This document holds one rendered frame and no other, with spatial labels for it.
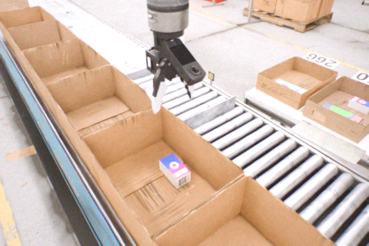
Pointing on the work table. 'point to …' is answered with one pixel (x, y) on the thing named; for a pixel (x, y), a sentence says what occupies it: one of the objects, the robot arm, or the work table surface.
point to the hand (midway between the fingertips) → (174, 105)
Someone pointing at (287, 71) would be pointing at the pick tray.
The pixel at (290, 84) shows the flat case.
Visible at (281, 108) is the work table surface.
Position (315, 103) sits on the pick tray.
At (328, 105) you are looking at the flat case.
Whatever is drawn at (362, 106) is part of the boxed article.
